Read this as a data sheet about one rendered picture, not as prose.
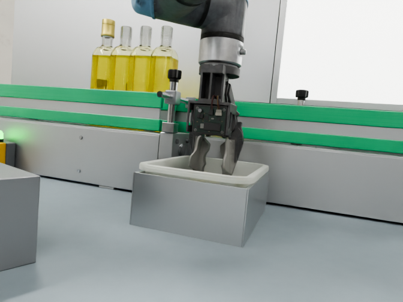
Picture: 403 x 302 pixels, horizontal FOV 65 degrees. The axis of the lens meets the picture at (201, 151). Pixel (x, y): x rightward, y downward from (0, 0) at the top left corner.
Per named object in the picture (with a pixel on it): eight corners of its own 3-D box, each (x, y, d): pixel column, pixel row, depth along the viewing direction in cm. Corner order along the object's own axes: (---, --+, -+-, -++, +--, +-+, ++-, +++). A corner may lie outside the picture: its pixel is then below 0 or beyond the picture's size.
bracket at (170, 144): (189, 164, 73) (192, 133, 72) (173, 168, 64) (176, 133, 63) (175, 162, 74) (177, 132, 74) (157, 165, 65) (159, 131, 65)
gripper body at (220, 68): (183, 135, 53) (189, 61, 52) (198, 135, 61) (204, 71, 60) (228, 139, 50) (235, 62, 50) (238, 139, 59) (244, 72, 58)
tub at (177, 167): (265, 208, 63) (270, 164, 62) (244, 245, 41) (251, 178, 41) (183, 195, 68) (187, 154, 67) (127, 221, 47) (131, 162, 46)
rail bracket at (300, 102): (304, 146, 81) (310, 93, 80) (304, 147, 75) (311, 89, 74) (288, 144, 82) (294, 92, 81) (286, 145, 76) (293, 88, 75)
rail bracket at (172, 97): (194, 133, 74) (199, 79, 73) (164, 132, 58) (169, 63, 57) (182, 132, 75) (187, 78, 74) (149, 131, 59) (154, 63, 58)
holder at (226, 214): (268, 205, 68) (271, 168, 67) (243, 247, 42) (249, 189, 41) (192, 193, 73) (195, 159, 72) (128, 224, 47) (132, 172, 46)
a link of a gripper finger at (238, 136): (217, 163, 57) (214, 114, 57) (219, 162, 59) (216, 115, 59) (243, 162, 56) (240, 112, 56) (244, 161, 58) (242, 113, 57)
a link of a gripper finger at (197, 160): (176, 186, 55) (188, 133, 54) (187, 181, 61) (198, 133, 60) (193, 190, 54) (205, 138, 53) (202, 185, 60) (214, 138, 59)
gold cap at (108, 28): (112, 36, 84) (113, 18, 83) (99, 34, 84) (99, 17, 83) (116, 39, 87) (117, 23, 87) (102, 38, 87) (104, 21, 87)
